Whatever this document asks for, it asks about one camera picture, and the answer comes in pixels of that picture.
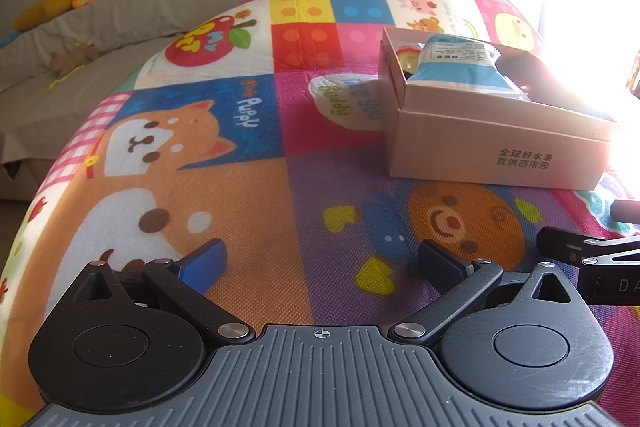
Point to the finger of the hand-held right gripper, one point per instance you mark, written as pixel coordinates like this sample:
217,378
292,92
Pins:
570,247
627,211

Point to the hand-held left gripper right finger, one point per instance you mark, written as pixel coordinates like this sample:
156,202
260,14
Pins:
435,259

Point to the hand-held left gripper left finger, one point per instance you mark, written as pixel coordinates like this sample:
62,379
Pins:
205,264

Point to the cardboard box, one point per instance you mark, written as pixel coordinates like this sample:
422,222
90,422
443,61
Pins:
490,142

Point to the blue white wet wipes packet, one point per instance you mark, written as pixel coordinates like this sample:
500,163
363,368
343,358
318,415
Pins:
450,67

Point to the colourful printed play mat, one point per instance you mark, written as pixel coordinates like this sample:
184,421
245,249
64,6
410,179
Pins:
250,187

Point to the grey beige sofa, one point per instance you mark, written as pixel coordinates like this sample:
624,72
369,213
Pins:
75,97

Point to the brown plush toy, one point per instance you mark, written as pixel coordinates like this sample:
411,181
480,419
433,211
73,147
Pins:
72,57

